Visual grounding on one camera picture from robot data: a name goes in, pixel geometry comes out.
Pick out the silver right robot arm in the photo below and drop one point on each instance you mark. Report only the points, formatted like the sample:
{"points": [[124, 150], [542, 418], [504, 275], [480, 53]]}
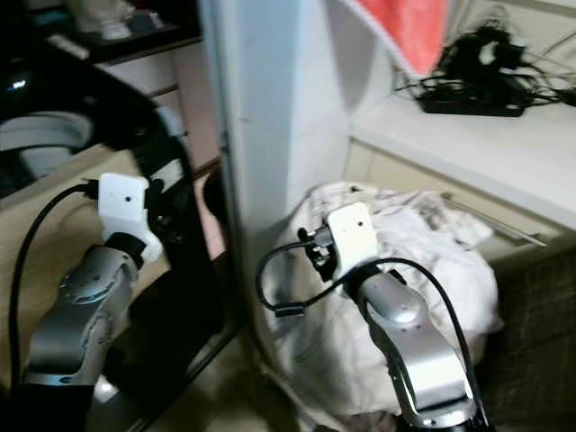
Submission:
{"points": [[414, 351]]}

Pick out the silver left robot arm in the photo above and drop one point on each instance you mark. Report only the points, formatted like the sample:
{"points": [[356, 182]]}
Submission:
{"points": [[85, 306]]}

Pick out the black top-load washing machine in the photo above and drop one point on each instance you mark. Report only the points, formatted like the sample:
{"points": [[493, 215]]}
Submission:
{"points": [[45, 135]]}

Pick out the white crumpled laundry pile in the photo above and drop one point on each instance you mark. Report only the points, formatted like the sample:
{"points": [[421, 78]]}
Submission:
{"points": [[324, 360]]}

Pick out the beige drawer cabinet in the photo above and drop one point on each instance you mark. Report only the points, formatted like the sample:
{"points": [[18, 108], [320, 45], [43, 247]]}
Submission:
{"points": [[184, 81]]}

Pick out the thin metal bar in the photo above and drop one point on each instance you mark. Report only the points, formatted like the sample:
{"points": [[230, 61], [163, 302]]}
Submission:
{"points": [[495, 220]]}

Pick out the white object on cabinet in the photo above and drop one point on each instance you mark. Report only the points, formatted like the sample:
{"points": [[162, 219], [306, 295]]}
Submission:
{"points": [[108, 18]]}

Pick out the black power strip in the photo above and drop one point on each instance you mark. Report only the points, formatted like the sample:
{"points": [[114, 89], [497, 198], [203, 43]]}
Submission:
{"points": [[472, 106]]}

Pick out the dark woven laundry basket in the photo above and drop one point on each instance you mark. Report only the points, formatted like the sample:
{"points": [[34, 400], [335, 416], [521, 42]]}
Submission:
{"points": [[540, 315]]}

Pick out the red towel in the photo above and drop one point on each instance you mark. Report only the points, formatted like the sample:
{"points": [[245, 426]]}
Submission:
{"points": [[409, 31]]}

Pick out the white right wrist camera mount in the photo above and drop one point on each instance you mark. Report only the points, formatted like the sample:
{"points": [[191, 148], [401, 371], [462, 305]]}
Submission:
{"points": [[351, 234]]}

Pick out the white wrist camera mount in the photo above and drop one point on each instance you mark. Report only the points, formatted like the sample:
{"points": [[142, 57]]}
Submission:
{"points": [[351, 234], [124, 207]]}

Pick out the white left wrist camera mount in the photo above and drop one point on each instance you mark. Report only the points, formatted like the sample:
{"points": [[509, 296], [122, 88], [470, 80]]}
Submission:
{"points": [[124, 207]]}

